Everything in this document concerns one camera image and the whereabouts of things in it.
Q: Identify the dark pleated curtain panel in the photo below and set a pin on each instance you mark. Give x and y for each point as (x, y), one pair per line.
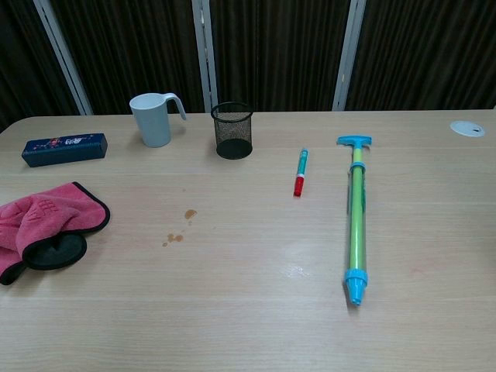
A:
(23, 58)
(279, 50)
(135, 46)
(430, 50)

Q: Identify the grey metal frame post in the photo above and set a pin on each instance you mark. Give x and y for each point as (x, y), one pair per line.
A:
(204, 50)
(348, 58)
(64, 58)

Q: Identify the pink and black round pad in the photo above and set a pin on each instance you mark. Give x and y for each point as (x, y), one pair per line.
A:
(46, 217)

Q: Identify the green and blue water pump toy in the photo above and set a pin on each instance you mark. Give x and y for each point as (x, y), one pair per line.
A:
(357, 217)

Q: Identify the teal marker with red cap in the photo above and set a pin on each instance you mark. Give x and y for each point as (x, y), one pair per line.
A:
(301, 172)

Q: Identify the black mesh pen holder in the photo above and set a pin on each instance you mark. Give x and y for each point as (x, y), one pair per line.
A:
(232, 133)

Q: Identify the dark blue printed rectangular box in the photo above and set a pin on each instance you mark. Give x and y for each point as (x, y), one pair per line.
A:
(64, 149)

